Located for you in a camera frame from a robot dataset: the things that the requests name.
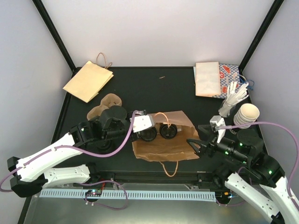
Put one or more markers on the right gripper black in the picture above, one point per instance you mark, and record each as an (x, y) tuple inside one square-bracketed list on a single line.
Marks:
[(203, 146)]

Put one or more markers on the brown kraft paper bag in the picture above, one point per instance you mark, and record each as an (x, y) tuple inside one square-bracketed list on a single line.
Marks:
[(168, 152)]

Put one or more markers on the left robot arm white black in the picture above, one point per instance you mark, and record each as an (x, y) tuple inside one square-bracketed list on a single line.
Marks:
[(101, 137)]

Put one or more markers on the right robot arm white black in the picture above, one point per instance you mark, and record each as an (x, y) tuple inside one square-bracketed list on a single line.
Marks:
[(253, 175)]

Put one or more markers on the stack of white paper cups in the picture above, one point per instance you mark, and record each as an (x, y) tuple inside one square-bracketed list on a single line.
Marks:
[(247, 114)]

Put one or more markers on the bundle of white straws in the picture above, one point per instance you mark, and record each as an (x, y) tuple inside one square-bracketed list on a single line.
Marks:
[(233, 98)]

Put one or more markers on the white paper bag brown trim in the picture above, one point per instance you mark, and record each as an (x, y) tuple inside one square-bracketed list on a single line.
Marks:
[(207, 79)]

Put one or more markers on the blue checkered paper bag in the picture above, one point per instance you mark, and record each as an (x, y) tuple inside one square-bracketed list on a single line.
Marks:
[(228, 74)]

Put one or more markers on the black lid stack left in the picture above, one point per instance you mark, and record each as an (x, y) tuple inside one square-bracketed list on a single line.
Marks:
[(105, 147)]

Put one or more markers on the stacked pulp cup carriers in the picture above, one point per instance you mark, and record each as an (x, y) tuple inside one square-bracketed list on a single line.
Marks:
[(108, 101)]

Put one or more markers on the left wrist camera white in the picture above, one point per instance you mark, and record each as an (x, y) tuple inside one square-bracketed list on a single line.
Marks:
[(142, 121)]

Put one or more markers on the light blue cable duct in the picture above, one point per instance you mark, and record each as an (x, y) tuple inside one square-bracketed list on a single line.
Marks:
[(130, 195)]

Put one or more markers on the tan paper bag with handles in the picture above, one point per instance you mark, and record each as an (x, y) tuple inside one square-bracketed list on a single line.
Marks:
[(89, 80)]

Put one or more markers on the black frame post right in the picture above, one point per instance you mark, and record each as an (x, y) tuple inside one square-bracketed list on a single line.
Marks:
[(260, 33)]

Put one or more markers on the black frame post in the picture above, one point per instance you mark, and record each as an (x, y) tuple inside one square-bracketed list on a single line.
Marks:
[(260, 33), (54, 33)]

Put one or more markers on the black frame post left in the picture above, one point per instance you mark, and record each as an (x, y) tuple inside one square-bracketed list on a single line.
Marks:
[(54, 33)]

